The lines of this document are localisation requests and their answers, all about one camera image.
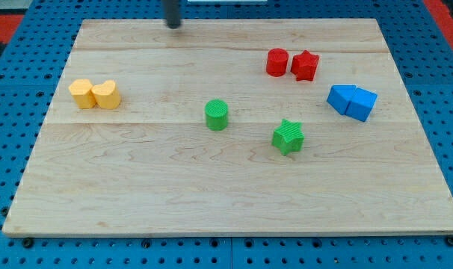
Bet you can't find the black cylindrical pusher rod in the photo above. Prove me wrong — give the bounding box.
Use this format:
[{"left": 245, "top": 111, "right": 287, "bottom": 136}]
[{"left": 163, "top": 0, "right": 182, "bottom": 29}]

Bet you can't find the red star block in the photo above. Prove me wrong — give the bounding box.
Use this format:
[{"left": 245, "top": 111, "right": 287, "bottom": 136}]
[{"left": 290, "top": 50, "right": 320, "bottom": 81}]

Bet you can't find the green star block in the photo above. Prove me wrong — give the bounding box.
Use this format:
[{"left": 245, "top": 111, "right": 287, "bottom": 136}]
[{"left": 271, "top": 119, "right": 304, "bottom": 155}]

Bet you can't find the yellow heart block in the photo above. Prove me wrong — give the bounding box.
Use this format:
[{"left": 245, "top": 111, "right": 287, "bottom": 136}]
[{"left": 92, "top": 80, "right": 121, "bottom": 109}]

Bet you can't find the green cylinder block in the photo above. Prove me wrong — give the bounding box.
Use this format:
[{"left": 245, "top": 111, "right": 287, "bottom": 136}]
[{"left": 204, "top": 99, "right": 229, "bottom": 131}]

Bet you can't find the red cylinder block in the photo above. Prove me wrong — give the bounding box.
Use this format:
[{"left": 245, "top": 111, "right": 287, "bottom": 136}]
[{"left": 265, "top": 48, "right": 289, "bottom": 77}]

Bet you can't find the yellow pentagon block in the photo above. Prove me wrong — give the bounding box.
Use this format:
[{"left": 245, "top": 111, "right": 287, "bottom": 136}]
[{"left": 68, "top": 78, "right": 96, "bottom": 109}]

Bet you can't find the light wooden board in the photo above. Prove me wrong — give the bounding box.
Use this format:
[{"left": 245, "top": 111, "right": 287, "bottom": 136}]
[{"left": 2, "top": 19, "right": 453, "bottom": 238}]

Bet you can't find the blue pentagon block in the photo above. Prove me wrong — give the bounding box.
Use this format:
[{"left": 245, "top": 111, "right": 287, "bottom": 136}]
[{"left": 327, "top": 84, "right": 357, "bottom": 115}]

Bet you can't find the blue cube block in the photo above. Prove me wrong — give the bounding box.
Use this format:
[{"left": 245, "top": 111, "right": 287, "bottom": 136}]
[{"left": 345, "top": 87, "right": 378, "bottom": 122}]

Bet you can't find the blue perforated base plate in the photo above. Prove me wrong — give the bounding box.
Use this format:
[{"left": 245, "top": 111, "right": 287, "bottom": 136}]
[{"left": 0, "top": 1, "right": 453, "bottom": 268}]

